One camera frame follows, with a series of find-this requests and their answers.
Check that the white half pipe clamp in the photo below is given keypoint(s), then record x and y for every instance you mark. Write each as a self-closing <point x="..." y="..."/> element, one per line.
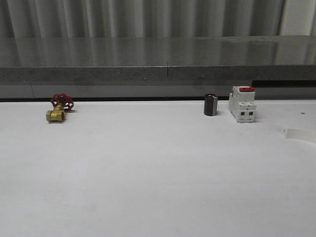
<point x="300" y="134"/>

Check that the dark brown cylindrical capacitor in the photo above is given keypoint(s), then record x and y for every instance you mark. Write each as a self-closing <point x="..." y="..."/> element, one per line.
<point x="210" y="104"/>

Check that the grey stone countertop ledge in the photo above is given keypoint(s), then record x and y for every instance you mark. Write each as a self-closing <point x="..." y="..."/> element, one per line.
<point x="288" y="61"/>

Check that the brass valve red handwheel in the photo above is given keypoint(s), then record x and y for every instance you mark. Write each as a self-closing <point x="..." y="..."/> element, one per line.
<point x="61" y="103"/>

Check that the white circuit breaker red switch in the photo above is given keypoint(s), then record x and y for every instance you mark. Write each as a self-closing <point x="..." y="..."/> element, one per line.
<point x="241" y="103"/>

